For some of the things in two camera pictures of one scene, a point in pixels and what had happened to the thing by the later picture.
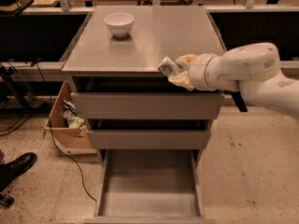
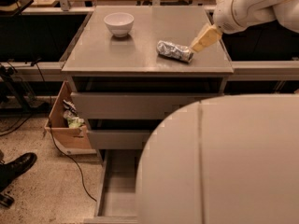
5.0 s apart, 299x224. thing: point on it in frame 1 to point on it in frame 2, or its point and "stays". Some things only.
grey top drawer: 146,105 stays
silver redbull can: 169,67 to 174,50
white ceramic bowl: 120,23 stays
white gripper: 196,71 to 224,16
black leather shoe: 13,169 stays
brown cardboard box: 66,125 stays
